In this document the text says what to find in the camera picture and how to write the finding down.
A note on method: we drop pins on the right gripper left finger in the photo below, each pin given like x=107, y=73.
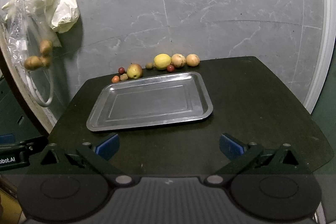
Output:
x=87, y=158

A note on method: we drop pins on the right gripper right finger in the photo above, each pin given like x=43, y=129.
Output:
x=253, y=158

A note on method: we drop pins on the small orange tangerine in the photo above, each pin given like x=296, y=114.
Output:
x=115, y=79

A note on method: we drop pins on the brown kiwi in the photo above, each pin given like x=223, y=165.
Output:
x=149, y=66
x=123, y=77

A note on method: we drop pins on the dark red cherry tomato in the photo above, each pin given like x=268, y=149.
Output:
x=121, y=70

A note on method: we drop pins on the green yellow mango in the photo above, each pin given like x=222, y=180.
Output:
x=134, y=71

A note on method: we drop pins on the smooth tan passion fruit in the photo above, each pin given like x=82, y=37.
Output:
x=192, y=60

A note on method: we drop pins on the yellow lemon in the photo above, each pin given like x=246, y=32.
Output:
x=162, y=61

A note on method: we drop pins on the silver metal tray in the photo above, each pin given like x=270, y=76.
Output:
x=151, y=101

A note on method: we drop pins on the potato in bag lower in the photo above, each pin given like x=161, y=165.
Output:
x=33, y=63

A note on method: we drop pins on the potato in bag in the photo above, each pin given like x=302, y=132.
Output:
x=33, y=63
x=45, y=47
x=46, y=61

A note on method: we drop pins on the potato in bag right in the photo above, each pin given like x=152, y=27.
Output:
x=46, y=61

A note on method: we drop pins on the clear plastic bag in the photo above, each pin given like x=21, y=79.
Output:
x=26, y=32

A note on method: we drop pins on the potato in bag upper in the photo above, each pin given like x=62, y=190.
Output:
x=45, y=47

